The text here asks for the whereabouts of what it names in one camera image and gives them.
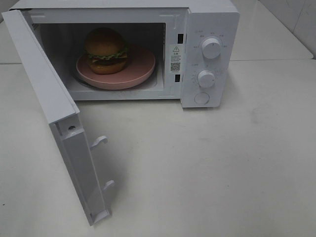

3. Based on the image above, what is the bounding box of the white round door button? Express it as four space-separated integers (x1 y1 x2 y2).
194 92 209 105

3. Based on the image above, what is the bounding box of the pink round plate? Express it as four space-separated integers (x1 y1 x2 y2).
76 44 156 90

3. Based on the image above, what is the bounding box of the toy burger with lettuce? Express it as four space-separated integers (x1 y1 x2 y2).
84 28 129 75

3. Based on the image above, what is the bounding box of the white microwave door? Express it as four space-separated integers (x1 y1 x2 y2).
2 10 111 225

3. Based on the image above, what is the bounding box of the glass microwave turntable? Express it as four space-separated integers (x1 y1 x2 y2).
73 62 158 90

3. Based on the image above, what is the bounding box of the lower white round knob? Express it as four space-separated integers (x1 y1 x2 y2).
197 70 216 88

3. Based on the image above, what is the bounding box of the white round knob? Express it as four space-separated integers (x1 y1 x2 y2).
200 36 222 59
197 70 216 88

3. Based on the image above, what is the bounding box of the white warning label sticker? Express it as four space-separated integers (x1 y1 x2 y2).
168 44 184 74

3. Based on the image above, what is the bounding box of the white microwave oven body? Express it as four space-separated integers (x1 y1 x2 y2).
9 0 239 108

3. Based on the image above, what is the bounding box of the upper white round knob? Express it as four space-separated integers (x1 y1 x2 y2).
200 36 222 59

